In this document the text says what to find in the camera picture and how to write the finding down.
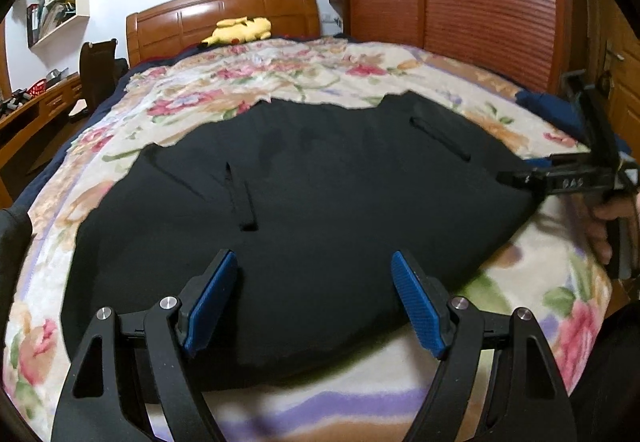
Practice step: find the wooden desk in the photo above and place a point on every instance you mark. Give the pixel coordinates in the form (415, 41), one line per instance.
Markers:
(45, 104)

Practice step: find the black coat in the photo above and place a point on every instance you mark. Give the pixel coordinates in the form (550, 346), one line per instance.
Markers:
(300, 202)

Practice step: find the person's dark clothing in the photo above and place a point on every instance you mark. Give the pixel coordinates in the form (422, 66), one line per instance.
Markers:
(610, 372)

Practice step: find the wooden bed headboard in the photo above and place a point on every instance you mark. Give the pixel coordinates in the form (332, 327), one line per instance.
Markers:
(225, 4)

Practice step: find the dark desk chair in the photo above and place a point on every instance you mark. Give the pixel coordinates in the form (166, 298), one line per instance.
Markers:
(97, 71)

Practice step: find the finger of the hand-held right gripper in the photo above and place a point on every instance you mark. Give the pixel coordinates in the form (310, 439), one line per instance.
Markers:
(522, 181)

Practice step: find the white wall shelf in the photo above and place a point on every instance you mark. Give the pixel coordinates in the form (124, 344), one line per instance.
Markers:
(75, 1)

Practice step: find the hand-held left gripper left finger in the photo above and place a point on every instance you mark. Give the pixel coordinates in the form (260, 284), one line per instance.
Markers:
(212, 307)

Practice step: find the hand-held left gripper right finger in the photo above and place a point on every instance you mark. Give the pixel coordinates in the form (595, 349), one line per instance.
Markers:
(417, 307)

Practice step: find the person's right hand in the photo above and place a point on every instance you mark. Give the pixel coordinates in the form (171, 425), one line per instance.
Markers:
(600, 227)

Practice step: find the red basket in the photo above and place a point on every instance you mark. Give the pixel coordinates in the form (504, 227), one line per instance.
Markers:
(36, 88)

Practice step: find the floral blanket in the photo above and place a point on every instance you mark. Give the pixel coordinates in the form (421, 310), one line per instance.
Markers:
(350, 66)

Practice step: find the person's left forearm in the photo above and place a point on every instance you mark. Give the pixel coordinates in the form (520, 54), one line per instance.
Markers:
(12, 247)

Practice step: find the wooden door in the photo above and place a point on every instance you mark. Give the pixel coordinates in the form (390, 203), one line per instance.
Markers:
(620, 86)

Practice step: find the yellow plush toy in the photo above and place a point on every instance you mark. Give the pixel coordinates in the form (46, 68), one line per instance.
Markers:
(240, 29)

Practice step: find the wall socket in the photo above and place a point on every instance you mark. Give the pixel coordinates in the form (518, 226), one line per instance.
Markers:
(331, 19)

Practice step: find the black device on desk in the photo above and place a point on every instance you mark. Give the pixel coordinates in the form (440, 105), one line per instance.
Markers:
(14, 100)

